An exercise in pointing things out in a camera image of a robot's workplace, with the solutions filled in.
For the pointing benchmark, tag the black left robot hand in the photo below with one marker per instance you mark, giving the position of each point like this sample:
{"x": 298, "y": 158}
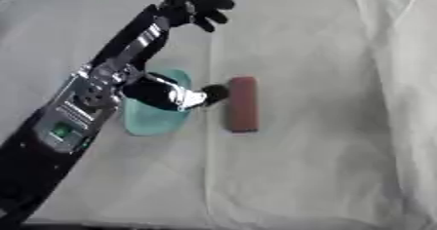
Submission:
{"x": 185, "y": 8}

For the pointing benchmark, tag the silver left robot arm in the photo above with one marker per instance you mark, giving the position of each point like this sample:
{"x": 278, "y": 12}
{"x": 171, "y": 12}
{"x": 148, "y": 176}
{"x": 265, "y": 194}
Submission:
{"x": 54, "y": 136}

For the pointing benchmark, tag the red-brown rectangular block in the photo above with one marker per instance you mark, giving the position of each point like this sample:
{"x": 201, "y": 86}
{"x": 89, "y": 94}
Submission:
{"x": 243, "y": 105}

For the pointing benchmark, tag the teal plastic cup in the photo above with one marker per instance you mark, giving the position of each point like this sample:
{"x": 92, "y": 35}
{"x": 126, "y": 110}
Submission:
{"x": 149, "y": 121}

